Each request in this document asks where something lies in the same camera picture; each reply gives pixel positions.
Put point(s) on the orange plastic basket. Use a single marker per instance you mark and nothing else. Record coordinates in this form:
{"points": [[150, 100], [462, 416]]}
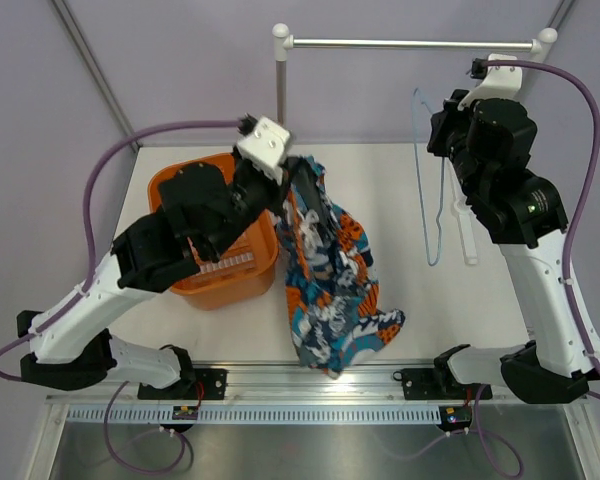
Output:
{"points": [[245, 271]]}

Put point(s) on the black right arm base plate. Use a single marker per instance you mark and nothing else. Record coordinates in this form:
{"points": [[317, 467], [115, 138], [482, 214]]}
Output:
{"points": [[432, 384]]}

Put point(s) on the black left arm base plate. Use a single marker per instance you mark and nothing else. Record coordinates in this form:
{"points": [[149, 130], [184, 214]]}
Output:
{"points": [[209, 383]]}

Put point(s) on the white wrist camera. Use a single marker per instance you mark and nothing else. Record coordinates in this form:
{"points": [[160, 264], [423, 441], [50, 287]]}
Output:
{"points": [[503, 82], [265, 144]]}

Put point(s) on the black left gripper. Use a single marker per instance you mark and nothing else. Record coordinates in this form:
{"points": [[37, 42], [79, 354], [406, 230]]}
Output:
{"points": [[279, 193]]}

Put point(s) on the aluminium mounting rail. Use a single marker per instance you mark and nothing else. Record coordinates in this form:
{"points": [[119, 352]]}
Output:
{"points": [[269, 381]]}

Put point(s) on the light blue clothes hanger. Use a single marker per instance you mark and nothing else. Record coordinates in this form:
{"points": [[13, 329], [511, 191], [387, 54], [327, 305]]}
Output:
{"points": [[432, 257]]}

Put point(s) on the silver clothes rack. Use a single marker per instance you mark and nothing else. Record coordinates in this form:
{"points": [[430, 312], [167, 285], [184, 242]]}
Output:
{"points": [[284, 42]]}

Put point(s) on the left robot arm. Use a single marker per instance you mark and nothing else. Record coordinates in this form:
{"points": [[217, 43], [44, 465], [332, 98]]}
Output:
{"points": [[209, 237]]}

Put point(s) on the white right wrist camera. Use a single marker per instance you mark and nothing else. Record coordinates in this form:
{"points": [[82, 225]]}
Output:
{"points": [[503, 82]]}

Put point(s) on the white slotted cable duct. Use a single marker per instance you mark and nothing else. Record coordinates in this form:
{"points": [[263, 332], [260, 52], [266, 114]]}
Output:
{"points": [[217, 414]]}

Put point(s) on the colourful patterned shorts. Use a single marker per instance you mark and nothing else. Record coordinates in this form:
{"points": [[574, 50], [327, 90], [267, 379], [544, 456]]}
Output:
{"points": [[331, 286]]}

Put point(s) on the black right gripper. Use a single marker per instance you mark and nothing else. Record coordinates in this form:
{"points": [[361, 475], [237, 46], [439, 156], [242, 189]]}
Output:
{"points": [[444, 120]]}

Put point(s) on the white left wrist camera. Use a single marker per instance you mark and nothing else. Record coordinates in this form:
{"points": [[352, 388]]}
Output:
{"points": [[265, 144]]}

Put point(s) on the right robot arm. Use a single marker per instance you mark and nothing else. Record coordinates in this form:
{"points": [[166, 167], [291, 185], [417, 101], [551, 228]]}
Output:
{"points": [[524, 216]]}

